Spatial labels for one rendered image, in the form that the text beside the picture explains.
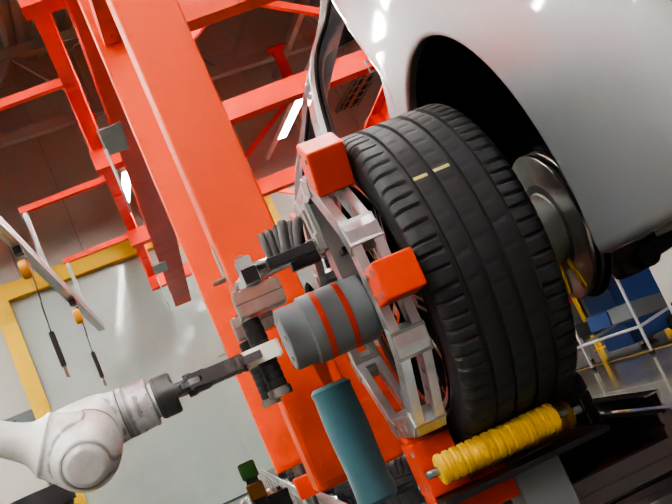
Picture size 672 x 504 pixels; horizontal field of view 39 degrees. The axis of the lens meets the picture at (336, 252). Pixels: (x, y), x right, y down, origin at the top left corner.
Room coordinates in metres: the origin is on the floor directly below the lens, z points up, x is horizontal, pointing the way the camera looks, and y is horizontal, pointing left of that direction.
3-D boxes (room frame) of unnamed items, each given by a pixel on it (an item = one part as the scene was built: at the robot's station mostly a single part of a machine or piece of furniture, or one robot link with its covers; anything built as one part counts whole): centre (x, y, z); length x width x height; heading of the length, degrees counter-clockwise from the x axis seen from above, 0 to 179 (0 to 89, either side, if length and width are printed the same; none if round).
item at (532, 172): (2.01, -0.42, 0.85); 0.32 x 0.08 x 0.32; 11
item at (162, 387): (1.69, 0.35, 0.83); 0.09 x 0.08 x 0.07; 101
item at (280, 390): (1.72, 0.19, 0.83); 0.04 x 0.04 x 0.16
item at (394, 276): (1.62, -0.07, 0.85); 0.09 x 0.08 x 0.07; 11
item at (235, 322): (2.06, 0.22, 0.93); 0.09 x 0.05 x 0.05; 101
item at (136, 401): (1.67, 0.42, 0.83); 0.09 x 0.06 x 0.09; 11
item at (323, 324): (1.91, 0.06, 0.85); 0.21 x 0.14 x 0.14; 101
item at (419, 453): (1.93, -0.05, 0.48); 0.16 x 0.12 x 0.17; 101
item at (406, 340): (1.93, -0.01, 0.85); 0.54 x 0.07 x 0.54; 11
